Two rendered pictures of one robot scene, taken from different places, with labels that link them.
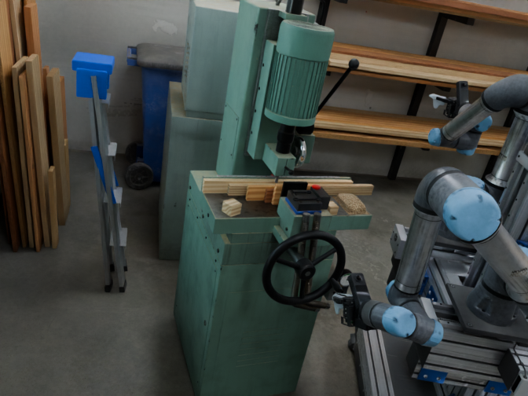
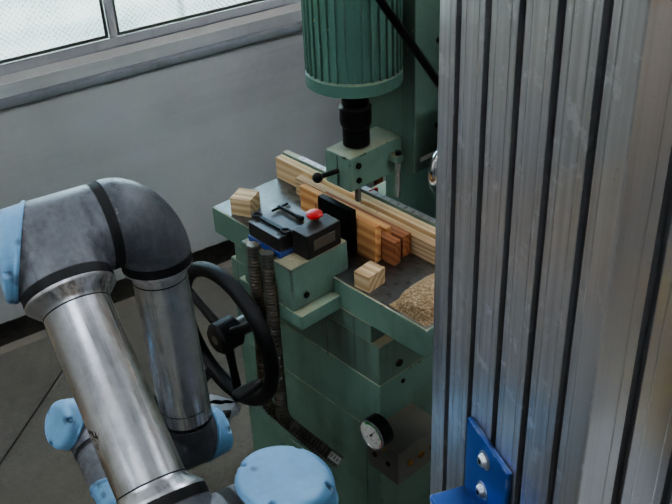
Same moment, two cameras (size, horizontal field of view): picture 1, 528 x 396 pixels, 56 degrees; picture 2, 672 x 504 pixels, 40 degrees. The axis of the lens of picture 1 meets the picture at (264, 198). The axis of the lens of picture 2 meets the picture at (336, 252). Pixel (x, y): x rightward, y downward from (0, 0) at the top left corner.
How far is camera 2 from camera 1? 1.91 m
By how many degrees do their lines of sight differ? 63
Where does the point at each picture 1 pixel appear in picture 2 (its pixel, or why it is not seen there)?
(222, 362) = not seen: hidden behind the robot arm
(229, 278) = not seen: hidden behind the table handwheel
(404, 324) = (52, 424)
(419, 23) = not seen: outside the picture
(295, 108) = (308, 56)
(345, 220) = (379, 312)
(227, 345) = (269, 439)
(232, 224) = (230, 226)
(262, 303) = (294, 397)
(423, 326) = (88, 459)
